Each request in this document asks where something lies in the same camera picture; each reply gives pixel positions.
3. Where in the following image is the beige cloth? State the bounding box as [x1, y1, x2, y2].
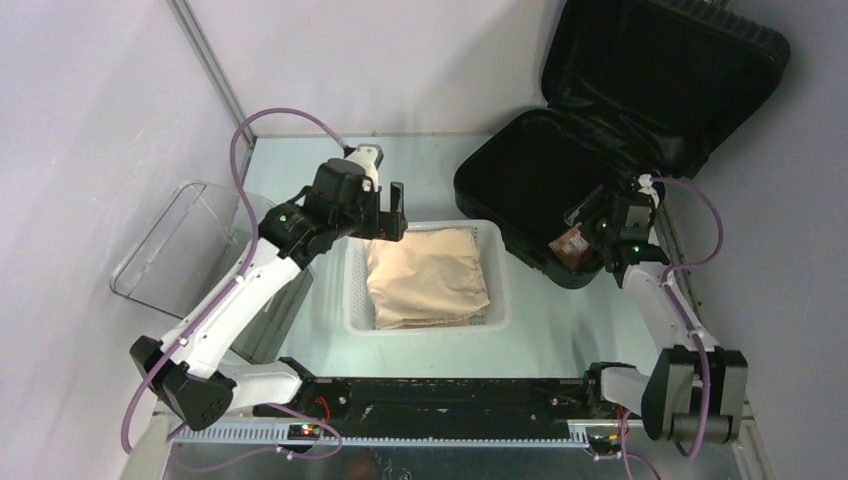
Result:
[364, 228, 490, 330]

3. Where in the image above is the white perforated plastic basket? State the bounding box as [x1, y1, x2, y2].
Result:
[340, 220, 512, 336]

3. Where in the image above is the black ribbed hard-shell suitcase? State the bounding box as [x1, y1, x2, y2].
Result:
[453, 1, 791, 289]

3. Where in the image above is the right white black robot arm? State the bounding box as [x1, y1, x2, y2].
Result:
[566, 184, 748, 456]

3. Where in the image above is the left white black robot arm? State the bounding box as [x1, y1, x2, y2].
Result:
[130, 144, 407, 431]

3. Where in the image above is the clear acrylic bin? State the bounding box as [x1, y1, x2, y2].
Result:
[110, 181, 314, 365]

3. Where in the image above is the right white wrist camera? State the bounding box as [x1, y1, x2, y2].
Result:
[637, 173, 661, 208]

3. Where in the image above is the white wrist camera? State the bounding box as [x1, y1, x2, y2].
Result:
[344, 144, 383, 192]
[637, 173, 661, 208]

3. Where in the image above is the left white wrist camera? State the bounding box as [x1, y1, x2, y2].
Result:
[344, 144, 383, 192]

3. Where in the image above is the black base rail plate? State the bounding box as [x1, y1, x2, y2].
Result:
[287, 377, 618, 441]

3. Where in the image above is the aluminium frame rail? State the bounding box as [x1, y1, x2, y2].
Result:
[155, 377, 757, 452]

